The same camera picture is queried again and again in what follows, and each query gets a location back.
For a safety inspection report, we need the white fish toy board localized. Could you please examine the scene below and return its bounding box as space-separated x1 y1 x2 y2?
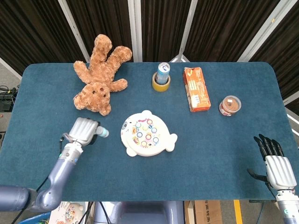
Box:
120 110 178 157

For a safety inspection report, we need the yellow tape roll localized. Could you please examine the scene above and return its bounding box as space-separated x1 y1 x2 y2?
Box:
152 71 171 92

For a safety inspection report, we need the white toy packaging box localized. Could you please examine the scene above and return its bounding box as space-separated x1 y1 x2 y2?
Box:
49 201 89 224

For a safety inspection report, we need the brown teddy bear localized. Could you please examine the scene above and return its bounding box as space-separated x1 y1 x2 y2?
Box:
73 34 133 117

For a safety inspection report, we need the clear plastic snack jar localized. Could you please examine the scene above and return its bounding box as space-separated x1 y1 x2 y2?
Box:
219 95 242 117

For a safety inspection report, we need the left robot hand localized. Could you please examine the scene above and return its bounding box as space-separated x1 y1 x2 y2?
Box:
68 117 101 146

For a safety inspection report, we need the white metal frame post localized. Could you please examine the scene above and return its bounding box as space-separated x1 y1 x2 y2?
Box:
237 0 294 63
170 0 199 63
127 0 143 63
57 0 91 63

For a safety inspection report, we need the brown cardboard box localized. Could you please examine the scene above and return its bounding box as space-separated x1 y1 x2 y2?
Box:
184 200 223 224

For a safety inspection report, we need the light blue toy hammer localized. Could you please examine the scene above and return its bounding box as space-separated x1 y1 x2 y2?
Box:
97 126 110 138

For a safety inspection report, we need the grey robot torso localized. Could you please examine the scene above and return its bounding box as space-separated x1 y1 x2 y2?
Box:
93 201 185 224

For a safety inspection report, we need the black electronics with cables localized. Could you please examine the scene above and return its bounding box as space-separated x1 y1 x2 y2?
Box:
0 85 19 112

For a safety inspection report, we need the light blue drink can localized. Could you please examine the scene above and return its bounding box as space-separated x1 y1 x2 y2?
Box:
156 62 171 84

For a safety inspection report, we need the blue felt table mat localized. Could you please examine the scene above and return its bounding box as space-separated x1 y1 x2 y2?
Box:
0 61 299 203

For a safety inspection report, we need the orange snack box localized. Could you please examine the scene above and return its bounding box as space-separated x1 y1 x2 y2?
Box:
183 67 212 113

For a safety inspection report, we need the blue plastic bin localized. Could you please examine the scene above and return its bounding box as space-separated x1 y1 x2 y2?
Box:
17 211 51 224

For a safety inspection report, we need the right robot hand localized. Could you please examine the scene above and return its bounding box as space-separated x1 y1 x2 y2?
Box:
247 133 297 191

